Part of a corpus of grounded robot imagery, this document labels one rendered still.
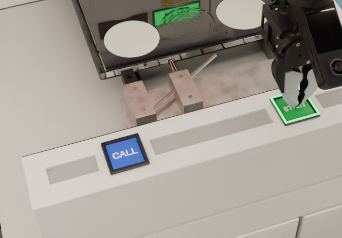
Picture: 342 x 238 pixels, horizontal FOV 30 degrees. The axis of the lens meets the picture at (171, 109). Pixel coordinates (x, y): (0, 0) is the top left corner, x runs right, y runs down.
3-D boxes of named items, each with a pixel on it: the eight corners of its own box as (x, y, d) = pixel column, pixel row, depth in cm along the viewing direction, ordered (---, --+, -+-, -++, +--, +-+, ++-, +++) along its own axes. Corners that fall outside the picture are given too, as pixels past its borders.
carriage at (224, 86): (120, 109, 110) (119, 97, 108) (312, 59, 117) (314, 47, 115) (133, 142, 105) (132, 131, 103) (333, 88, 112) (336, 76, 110)
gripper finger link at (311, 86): (300, 80, 98) (307, 33, 91) (317, 106, 94) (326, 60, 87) (281, 85, 97) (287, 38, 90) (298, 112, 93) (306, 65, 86)
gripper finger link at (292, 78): (281, 85, 97) (287, 38, 90) (298, 112, 93) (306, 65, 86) (262, 90, 96) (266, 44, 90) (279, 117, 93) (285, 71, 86)
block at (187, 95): (168, 84, 110) (168, 72, 108) (187, 80, 110) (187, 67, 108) (183, 117, 105) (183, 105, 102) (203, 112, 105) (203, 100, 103)
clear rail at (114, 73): (98, 77, 110) (97, 71, 109) (296, 27, 117) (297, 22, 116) (100, 82, 109) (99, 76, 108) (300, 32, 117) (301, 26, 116)
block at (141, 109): (123, 96, 108) (122, 84, 106) (143, 91, 109) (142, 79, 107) (137, 130, 103) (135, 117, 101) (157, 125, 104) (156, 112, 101)
